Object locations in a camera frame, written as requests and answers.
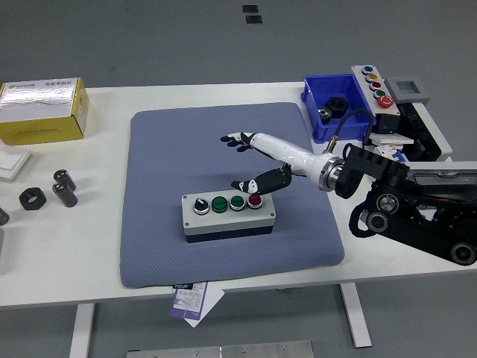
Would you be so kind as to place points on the grey square frame box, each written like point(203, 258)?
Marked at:
point(408, 96)

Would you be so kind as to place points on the white five-button control box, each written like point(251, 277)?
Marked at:
point(374, 84)

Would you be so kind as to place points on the grey-blue padded mat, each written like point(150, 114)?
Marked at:
point(179, 149)

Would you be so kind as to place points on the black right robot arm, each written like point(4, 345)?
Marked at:
point(417, 209)

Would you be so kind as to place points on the white switch plate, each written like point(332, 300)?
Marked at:
point(391, 139)

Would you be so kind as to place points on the yellow silver cardboard box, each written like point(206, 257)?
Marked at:
point(37, 119)

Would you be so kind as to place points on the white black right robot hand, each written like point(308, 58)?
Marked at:
point(290, 154)

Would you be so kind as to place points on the black cylindrical capacitor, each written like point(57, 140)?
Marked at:
point(67, 178)
point(66, 195)

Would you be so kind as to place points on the blue plastic bin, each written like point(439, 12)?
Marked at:
point(335, 87)

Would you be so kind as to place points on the grey four-control button box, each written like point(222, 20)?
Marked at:
point(227, 220)

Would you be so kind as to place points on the white table leg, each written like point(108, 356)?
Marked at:
point(82, 332)
point(356, 317)

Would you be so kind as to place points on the black rectangular device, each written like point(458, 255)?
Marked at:
point(421, 130)

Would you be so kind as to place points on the white square panel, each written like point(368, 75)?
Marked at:
point(11, 162)

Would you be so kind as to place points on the small metal gear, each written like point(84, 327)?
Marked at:
point(325, 115)

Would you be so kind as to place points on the white paper card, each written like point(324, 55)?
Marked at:
point(213, 300)

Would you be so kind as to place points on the grey metal plate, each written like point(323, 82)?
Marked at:
point(223, 351)

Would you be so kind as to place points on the white windowed distribution box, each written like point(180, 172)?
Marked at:
point(447, 166)

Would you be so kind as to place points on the black floor socket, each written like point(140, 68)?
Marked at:
point(250, 9)
point(254, 19)

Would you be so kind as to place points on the purple white paper tag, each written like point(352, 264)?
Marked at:
point(186, 304)

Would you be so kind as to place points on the large black hex nut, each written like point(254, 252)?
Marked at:
point(337, 106)
point(28, 199)

